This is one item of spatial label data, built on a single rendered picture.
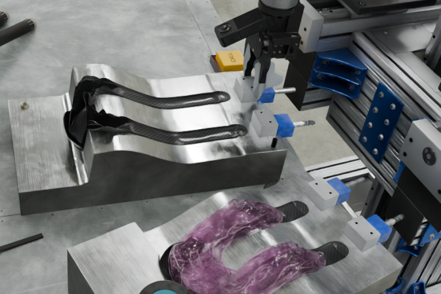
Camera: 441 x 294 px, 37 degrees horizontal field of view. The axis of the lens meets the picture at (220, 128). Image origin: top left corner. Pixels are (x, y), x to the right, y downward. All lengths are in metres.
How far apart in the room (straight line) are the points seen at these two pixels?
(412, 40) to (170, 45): 0.58
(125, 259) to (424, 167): 0.58
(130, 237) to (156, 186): 0.21
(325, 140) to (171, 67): 1.28
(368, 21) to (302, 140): 1.20
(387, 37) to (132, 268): 0.87
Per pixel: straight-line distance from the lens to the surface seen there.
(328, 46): 1.57
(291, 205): 1.23
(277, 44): 1.30
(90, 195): 1.22
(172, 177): 1.24
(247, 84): 1.37
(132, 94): 1.33
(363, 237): 1.18
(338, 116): 1.68
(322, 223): 1.21
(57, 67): 1.58
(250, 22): 1.27
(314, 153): 2.68
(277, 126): 1.29
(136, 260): 1.03
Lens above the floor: 1.72
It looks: 40 degrees down
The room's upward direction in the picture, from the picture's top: 10 degrees clockwise
